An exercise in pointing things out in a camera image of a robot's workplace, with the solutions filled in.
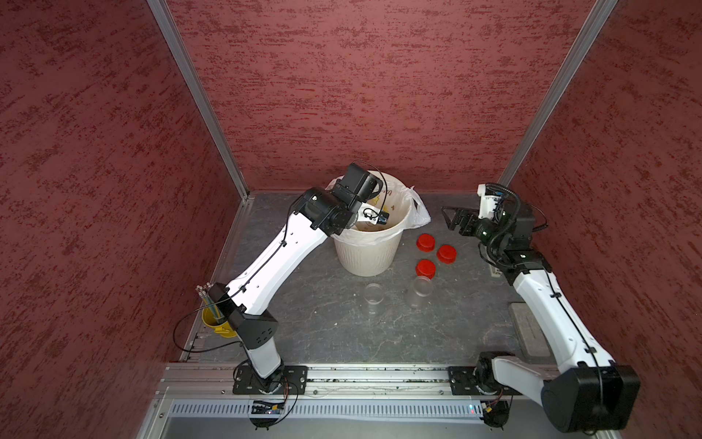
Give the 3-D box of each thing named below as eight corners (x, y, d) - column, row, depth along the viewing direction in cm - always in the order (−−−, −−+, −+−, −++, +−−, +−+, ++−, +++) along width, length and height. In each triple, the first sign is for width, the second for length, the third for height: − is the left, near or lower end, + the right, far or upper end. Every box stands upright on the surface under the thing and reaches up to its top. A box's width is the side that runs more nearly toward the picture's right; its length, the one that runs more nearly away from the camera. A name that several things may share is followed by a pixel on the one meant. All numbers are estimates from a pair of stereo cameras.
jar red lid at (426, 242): (418, 252, 104) (419, 249, 102) (415, 237, 109) (416, 233, 107) (436, 252, 104) (437, 249, 102) (432, 237, 109) (434, 233, 107)
